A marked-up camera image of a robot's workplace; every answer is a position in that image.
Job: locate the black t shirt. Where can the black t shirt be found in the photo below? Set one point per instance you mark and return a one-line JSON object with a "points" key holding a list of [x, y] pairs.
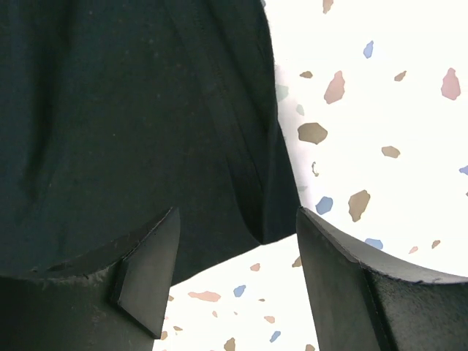
{"points": [[113, 112]]}

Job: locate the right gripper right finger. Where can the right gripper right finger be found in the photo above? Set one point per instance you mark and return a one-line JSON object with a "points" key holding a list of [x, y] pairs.
{"points": [[365, 299]]}

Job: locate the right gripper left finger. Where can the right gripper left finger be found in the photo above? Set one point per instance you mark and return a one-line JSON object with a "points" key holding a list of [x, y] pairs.
{"points": [[111, 298]]}

